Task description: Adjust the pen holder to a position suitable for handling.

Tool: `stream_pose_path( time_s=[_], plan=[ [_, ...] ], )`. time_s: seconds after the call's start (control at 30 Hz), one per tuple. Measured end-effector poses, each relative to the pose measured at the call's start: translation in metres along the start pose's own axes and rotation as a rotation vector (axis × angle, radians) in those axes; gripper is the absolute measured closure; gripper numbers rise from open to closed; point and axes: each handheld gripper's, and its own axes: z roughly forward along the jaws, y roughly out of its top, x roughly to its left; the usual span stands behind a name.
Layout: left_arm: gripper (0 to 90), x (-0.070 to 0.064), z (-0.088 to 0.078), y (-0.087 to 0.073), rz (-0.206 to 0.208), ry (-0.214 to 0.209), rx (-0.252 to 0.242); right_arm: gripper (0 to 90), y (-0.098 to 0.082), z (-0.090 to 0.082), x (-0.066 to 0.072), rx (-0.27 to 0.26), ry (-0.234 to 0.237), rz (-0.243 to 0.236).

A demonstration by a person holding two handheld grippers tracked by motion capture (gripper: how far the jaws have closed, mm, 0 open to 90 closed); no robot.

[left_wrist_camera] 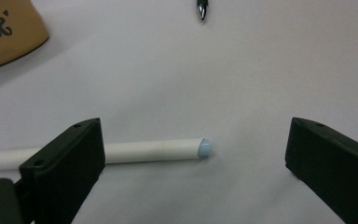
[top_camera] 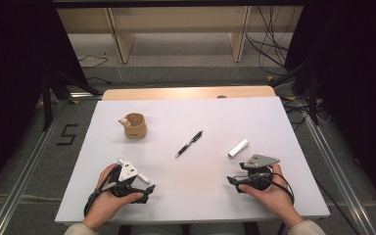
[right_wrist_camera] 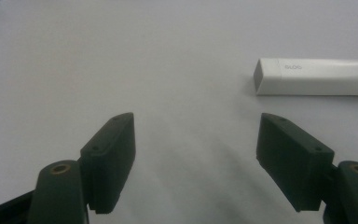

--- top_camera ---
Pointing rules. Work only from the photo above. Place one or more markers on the aluminium floor rail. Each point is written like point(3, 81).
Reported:
point(344, 182)
point(23, 184)

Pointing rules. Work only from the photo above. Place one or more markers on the light wooden desk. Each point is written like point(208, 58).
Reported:
point(124, 39)

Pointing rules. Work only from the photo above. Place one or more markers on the person's left hand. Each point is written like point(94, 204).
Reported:
point(107, 204)

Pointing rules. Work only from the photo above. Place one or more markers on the wooden table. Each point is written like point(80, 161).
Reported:
point(176, 93)

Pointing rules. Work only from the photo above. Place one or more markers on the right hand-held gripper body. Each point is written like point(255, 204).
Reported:
point(261, 161)

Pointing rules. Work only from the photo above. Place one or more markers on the tan pen holder cup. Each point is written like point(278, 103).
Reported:
point(135, 125)

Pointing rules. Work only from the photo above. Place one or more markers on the short aluminium rail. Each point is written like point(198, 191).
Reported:
point(84, 95)

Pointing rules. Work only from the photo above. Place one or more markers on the dark curtain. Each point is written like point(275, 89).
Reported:
point(362, 81)
point(9, 81)

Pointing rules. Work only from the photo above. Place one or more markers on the white tube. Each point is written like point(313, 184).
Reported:
point(238, 148)

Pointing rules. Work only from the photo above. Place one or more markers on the black pen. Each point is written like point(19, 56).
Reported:
point(189, 143)

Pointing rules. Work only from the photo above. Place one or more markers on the white board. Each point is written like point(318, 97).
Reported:
point(192, 182)

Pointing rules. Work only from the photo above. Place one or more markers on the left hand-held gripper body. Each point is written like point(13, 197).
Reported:
point(127, 171)

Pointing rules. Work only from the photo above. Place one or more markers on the black tripod stand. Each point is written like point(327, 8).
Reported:
point(312, 94)
point(47, 101)

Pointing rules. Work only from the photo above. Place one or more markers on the person's right hand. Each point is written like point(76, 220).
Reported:
point(274, 199)

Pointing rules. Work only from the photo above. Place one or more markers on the white pen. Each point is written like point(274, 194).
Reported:
point(143, 178)

